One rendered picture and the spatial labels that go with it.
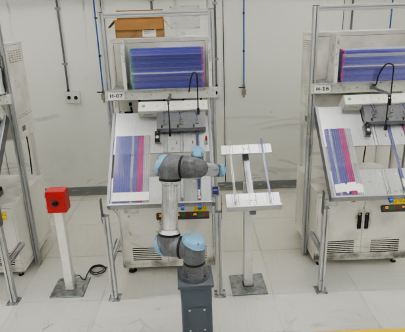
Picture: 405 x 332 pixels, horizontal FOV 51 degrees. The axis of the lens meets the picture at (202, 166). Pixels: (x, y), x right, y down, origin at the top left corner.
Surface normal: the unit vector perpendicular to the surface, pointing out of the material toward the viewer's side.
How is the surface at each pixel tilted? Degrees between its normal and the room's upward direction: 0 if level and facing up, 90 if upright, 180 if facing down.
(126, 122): 45
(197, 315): 90
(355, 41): 90
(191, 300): 90
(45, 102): 90
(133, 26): 81
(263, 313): 0
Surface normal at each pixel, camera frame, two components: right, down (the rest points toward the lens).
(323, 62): 0.01, 0.33
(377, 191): -0.01, -0.45
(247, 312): -0.04, -0.94
